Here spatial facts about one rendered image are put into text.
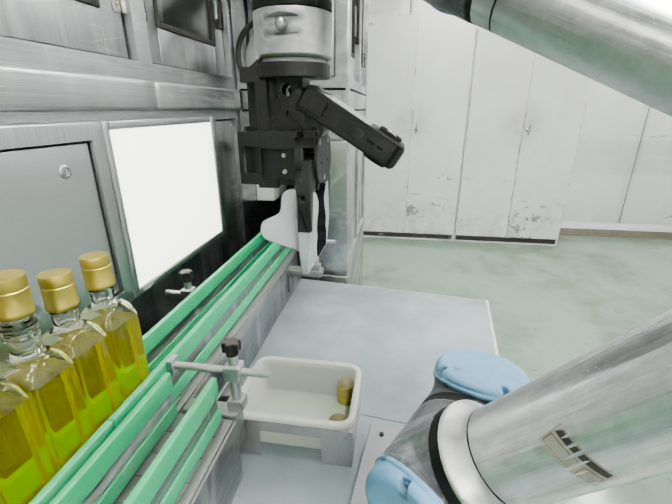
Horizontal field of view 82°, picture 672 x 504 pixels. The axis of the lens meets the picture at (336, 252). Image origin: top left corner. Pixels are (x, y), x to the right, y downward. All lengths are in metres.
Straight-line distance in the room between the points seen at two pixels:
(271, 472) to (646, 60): 0.73
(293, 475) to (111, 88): 0.75
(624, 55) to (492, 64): 3.77
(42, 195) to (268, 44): 0.44
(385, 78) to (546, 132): 1.60
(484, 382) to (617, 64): 0.34
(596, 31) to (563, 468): 0.33
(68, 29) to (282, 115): 0.52
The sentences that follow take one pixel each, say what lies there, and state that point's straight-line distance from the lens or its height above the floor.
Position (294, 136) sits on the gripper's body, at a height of 1.31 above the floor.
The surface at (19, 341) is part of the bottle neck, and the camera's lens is 0.52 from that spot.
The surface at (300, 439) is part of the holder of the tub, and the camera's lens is 0.76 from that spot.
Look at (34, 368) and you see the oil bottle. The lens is 0.53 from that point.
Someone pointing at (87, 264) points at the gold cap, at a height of 1.16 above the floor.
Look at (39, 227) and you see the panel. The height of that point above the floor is 1.18.
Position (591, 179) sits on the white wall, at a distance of 5.03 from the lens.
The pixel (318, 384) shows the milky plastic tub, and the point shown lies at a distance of 0.87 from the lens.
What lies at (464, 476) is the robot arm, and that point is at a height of 1.05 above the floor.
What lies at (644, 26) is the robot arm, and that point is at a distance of 0.41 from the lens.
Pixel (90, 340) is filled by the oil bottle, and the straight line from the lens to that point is 0.57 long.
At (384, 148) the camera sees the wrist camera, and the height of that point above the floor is 1.30.
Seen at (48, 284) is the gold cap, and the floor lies 1.15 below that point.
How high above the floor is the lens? 1.34
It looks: 20 degrees down
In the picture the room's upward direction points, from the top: straight up
